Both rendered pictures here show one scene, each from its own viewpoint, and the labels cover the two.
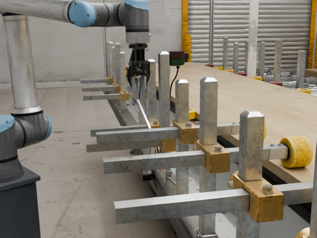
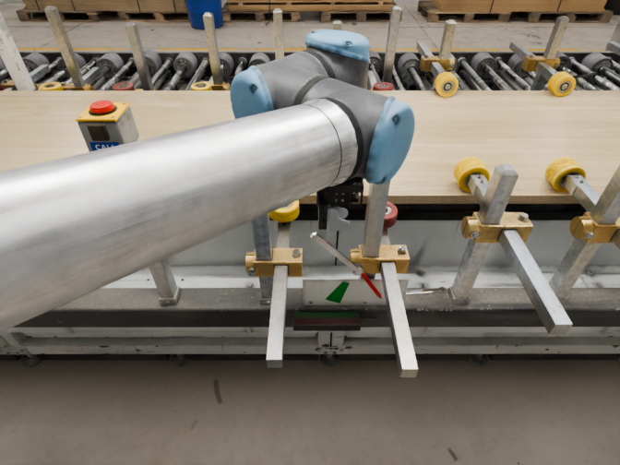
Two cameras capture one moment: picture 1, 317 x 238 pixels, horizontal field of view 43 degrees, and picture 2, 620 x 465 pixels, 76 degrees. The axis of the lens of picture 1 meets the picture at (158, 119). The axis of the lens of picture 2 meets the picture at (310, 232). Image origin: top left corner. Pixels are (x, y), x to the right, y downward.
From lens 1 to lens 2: 1.64 m
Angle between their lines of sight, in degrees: 73
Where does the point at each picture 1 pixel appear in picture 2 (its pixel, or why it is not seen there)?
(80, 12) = (404, 139)
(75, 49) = not seen: outside the picture
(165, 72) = not seen: hidden behind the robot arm
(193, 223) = (518, 300)
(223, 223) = (449, 280)
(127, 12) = (356, 81)
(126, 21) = not seen: hidden behind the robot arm
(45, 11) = (268, 203)
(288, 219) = (553, 230)
